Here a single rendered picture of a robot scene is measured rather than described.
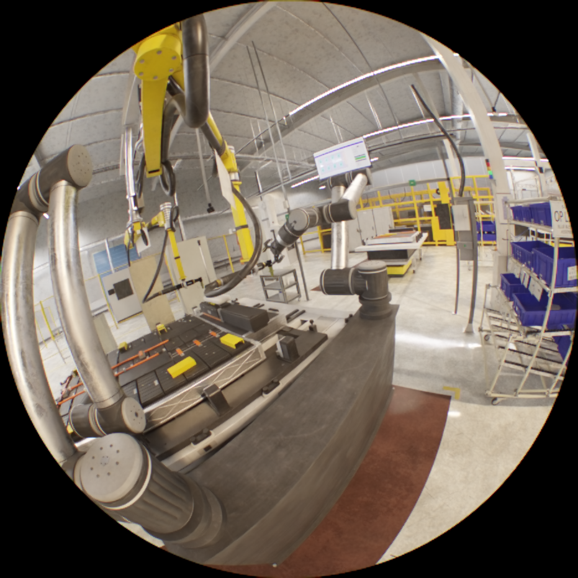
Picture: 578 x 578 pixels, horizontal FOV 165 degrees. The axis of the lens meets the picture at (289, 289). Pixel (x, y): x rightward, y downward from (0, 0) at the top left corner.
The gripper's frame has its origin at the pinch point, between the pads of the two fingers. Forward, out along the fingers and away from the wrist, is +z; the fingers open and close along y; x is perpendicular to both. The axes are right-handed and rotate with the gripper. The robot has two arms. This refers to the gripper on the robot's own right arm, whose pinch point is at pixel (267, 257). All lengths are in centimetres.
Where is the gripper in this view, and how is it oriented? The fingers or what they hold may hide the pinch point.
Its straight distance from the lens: 120.3
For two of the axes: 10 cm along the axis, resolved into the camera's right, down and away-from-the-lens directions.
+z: -5.7, 4.7, 6.7
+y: 5.8, 8.1, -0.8
